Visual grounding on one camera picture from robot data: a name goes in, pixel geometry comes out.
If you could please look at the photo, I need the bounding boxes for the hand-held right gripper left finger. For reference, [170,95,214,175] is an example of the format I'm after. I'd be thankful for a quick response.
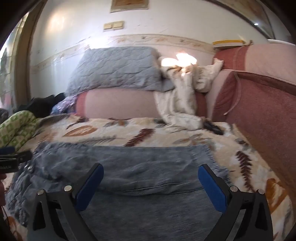
[27,163,104,241]

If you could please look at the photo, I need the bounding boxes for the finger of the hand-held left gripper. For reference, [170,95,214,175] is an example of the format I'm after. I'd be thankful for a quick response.
[0,146,33,163]

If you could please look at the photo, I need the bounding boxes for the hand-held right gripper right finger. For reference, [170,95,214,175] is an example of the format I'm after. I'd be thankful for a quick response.
[198,164,274,241]

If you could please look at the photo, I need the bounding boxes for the blue denim pants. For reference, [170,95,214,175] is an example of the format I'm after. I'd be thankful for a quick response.
[5,142,232,241]

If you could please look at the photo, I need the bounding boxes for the green patterned cloth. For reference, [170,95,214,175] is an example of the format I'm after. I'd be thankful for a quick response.
[0,110,47,153]

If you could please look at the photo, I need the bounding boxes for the black cloth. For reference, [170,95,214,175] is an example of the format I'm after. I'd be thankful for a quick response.
[18,93,66,118]

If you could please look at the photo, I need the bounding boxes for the black remote control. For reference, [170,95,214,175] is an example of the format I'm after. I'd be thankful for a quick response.
[203,121,224,135]

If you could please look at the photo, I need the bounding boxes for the purple floral cloth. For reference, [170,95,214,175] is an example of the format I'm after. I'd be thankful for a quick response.
[51,95,78,114]

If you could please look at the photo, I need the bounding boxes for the leaf printed cream blanket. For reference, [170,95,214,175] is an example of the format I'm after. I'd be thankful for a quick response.
[5,114,292,241]

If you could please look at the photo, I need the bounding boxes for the pink red bolster cushion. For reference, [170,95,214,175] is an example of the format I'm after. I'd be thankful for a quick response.
[76,89,163,119]

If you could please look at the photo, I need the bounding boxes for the large pink red sofa cushion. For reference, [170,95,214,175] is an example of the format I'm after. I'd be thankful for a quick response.
[205,69,296,197]

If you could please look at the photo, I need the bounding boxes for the white crumpled cloth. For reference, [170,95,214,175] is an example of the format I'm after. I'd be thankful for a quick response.
[154,55,224,130]

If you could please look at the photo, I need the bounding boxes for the grey quilted pillow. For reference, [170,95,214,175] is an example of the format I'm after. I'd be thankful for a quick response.
[65,46,176,96]

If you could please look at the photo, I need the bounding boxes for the small pink red sofa cushion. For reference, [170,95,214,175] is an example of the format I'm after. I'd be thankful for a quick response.
[213,44,296,80]

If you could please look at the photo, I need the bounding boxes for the yellow white box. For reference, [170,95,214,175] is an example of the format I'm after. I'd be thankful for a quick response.
[212,40,247,49]

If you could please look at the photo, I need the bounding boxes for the white cushion cord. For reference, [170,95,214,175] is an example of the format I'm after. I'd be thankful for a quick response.
[224,71,242,116]

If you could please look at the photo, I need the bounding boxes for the wooden door frame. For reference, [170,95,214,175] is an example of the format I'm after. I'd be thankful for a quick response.
[9,0,48,116]

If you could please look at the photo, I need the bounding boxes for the small framed wall picture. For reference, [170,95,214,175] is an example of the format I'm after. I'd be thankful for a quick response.
[110,0,149,13]

